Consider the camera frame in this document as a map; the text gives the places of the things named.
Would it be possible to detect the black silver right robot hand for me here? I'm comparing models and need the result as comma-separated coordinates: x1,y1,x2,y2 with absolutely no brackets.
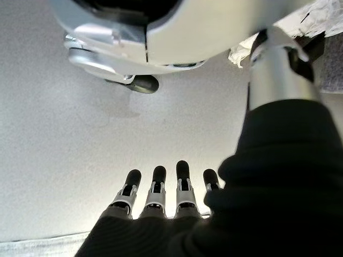
74,25,343,257

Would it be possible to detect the grey fabric sofa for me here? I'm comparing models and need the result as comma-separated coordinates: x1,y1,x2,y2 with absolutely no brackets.
317,33,343,94

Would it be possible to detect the white crumpled fabric cushion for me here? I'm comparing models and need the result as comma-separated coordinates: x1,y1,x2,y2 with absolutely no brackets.
227,0,343,69

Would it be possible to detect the black robot foot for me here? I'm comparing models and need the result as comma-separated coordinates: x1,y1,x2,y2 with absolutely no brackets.
106,74,160,94

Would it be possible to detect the white robot body base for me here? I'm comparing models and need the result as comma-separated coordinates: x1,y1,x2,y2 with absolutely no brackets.
50,0,295,85

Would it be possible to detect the grey textured rug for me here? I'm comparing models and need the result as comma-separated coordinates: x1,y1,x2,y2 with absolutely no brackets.
0,231,91,257

